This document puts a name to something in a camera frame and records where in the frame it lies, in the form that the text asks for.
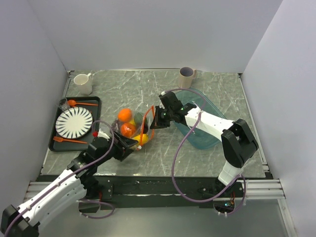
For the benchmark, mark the orange plastic spoon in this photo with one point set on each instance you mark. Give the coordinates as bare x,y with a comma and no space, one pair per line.
74,103

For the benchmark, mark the small orange pumpkin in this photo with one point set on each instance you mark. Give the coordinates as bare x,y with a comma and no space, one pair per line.
127,130

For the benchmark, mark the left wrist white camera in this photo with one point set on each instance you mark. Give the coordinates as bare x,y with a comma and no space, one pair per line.
101,133

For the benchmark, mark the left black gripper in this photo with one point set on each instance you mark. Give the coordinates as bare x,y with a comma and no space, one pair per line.
123,146

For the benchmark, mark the green lime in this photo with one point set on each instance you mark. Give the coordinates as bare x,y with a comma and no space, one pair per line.
138,118

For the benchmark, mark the clear zip top bag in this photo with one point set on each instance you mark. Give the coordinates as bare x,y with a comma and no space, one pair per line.
148,118

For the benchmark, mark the orange plastic fork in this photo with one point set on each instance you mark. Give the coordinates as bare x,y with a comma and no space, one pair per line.
60,139

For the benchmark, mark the orange tangerine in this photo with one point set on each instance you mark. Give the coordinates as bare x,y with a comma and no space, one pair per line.
125,115

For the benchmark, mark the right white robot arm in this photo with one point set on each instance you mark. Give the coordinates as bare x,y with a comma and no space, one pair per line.
238,142

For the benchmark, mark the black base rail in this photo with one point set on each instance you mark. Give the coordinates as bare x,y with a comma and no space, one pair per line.
147,191

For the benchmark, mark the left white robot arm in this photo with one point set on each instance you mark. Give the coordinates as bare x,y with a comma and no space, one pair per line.
74,183

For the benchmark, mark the purple grape bunch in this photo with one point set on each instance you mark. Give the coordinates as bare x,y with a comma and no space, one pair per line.
116,125

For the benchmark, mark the clear small glass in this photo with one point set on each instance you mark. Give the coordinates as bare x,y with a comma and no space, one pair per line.
63,104

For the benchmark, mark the beige mug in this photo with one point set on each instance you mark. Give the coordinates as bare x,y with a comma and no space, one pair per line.
186,77

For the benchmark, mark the dark avocado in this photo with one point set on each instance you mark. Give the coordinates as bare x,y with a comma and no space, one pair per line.
145,128

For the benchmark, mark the teal plastic food container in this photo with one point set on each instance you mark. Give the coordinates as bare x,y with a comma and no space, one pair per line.
198,138

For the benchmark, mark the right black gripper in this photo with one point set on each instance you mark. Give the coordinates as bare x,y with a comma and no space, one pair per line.
158,122

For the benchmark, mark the white cup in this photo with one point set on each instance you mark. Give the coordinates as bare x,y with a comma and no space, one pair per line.
84,83

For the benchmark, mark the white striped plate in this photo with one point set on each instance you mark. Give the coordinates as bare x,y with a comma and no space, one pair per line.
74,123

